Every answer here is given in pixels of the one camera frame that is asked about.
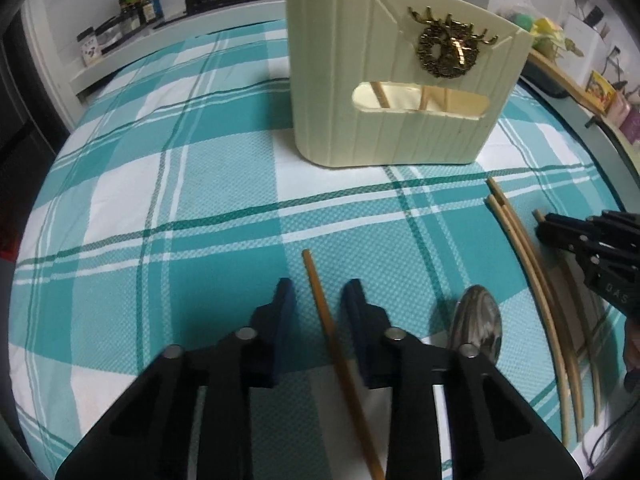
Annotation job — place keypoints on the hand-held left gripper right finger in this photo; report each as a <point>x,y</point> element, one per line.
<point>357,325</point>

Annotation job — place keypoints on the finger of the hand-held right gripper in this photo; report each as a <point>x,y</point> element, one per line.
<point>565,242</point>
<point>615,227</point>

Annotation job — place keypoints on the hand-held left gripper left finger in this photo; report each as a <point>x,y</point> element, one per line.
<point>282,330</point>

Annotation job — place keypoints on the cream utensil holder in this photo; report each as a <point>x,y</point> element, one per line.
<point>340,60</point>

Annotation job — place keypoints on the person's right hand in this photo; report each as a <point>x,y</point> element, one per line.
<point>634,355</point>

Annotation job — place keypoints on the purple cup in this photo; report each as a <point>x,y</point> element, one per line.
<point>632,125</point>

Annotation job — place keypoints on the pink cup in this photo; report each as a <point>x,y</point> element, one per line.
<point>622,106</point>

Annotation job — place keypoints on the yellow box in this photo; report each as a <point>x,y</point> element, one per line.
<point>600,90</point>

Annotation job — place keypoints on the wooden cutting board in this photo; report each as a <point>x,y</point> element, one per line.
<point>555,76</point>

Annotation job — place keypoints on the white knife block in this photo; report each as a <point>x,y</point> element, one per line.
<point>582,40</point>

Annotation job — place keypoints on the teal checked tablecloth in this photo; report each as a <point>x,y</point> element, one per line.
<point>150,185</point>

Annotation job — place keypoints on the plastic bag with produce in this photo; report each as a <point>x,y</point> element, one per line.
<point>525,17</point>

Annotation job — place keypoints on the grey spatula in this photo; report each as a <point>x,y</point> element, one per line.
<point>580,0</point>

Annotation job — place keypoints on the dark sauce bottle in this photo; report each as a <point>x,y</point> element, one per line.
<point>150,1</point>

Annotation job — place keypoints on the wall socket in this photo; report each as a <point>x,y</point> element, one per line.
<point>615,52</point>

